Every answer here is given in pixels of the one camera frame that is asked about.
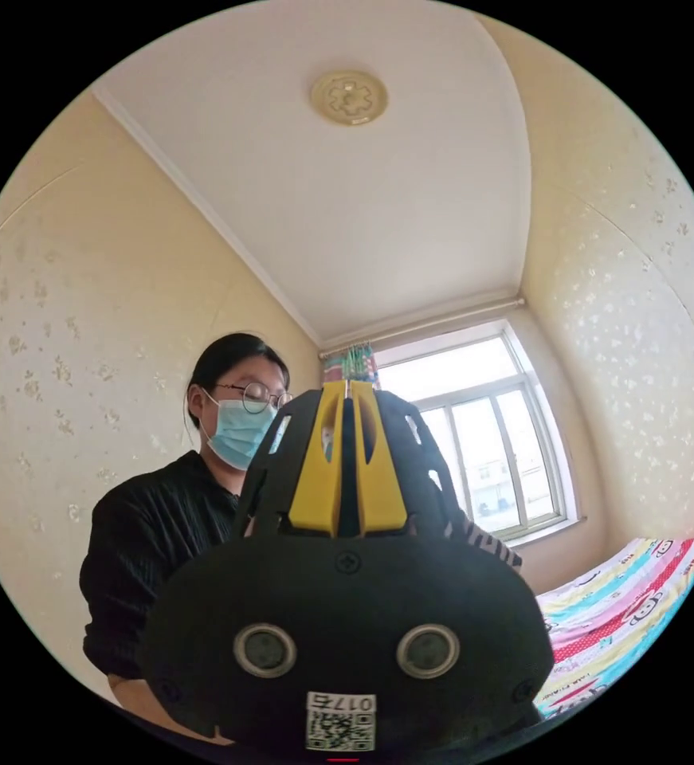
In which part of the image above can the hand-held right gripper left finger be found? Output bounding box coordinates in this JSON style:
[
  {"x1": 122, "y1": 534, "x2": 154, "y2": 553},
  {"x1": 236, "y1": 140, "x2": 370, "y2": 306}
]
[{"x1": 288, "y1": 382, "x2": 346, "y2": 534}]

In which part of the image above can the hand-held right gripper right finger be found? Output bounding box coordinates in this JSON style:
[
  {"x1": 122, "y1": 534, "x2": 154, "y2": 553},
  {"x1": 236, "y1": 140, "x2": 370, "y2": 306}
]
[{"x1": 349, "y1": 379, "x2": 410, "y2": 535}]

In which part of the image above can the black long sleeve shirt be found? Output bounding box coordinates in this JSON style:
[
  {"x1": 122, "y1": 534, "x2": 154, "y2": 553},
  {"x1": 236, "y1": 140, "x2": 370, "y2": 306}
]
[{"x1": 445, "y1": 508, "x2": 524, "y2": 576}]

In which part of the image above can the person's right forearm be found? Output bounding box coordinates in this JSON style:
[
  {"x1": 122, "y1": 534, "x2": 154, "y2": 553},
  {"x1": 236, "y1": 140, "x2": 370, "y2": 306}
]
[{"x1": 107, "y1": 673, "x2": 235, "y2": 747}]

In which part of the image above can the colourful curtain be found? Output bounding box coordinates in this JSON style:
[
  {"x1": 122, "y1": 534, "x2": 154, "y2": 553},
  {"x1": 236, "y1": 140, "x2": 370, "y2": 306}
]
[{"x1": 321, "y1": 342, "x2": 381, "y2": 397}]

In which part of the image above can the person's body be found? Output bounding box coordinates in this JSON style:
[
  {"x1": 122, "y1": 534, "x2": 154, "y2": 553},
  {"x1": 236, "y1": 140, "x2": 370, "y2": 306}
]
[{"x1": 80, "y1": 332, "x2": 295, "y2": 684}]

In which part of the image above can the bed with colourful printed sheet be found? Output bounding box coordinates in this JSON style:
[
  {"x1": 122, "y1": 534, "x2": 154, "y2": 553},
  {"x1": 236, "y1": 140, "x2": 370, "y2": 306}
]
[{"x1": 530, "y1": 535, "x2": 694, "y2": 725}]

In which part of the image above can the round ceiling lamp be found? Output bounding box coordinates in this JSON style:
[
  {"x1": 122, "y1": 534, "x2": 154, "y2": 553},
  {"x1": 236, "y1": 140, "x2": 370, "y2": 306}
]
[{"x1": 308, "y1": 69, "x2": 391, "y2": 128}]

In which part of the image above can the window with white frame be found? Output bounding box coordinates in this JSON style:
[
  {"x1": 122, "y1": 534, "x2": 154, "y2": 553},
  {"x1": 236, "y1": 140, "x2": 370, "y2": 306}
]
[{"x1": 374, "y1": 318, "x2": 588, "y2": 548}]

